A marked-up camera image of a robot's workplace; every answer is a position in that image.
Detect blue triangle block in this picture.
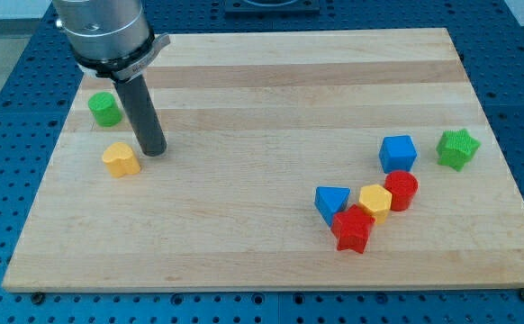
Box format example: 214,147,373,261
314,186,351,227

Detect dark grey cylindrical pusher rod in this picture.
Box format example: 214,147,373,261
114,75,167,157

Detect blue cube block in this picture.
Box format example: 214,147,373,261
378,135,418,174

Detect green cylinder block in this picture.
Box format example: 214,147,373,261
87,92,122,127

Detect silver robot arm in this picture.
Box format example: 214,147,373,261
52,0,170,157

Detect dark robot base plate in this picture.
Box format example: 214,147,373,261
223,0,321,14

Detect red cylinder block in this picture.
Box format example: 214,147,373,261
384,170,419,212

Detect yellow heart block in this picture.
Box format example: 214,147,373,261
102,142,141,178

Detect wooden board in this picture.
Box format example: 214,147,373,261
3,28,524,293

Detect green star block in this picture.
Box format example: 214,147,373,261
436,129,481,172

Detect red star block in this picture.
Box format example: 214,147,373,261
330,204,375,254

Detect yellow hexagon block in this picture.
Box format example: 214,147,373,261
358,184,393,225

